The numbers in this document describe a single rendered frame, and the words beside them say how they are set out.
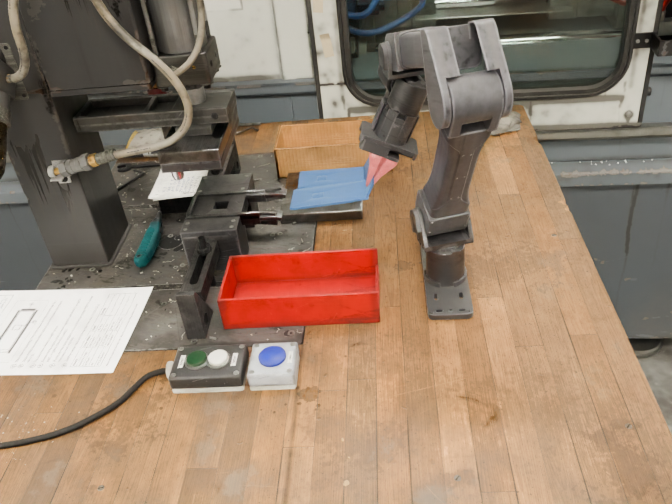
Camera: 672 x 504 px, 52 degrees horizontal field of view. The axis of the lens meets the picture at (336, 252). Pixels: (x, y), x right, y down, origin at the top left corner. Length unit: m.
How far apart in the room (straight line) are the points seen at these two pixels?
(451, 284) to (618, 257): 1.04
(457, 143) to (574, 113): 0.93
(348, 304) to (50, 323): 0.51
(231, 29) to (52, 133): 0.71
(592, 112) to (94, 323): 1.26
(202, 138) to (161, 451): 0.50
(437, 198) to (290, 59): 0.86
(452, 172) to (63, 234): 0.72
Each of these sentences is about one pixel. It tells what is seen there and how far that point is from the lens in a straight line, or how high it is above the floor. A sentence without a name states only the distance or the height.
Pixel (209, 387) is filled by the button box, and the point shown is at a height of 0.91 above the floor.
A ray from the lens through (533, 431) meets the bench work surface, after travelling 0.94.
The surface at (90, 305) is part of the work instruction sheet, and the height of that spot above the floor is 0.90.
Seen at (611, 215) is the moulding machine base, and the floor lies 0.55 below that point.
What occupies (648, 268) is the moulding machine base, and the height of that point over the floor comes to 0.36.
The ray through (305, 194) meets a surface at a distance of 1.25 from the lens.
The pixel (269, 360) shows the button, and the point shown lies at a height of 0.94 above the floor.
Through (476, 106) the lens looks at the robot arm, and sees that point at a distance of 0.87.
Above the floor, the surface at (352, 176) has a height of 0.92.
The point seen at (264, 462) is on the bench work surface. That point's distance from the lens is 0.92.
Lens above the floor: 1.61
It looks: 35 degrees down
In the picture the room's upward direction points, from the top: 7 degrees counter-clockwise
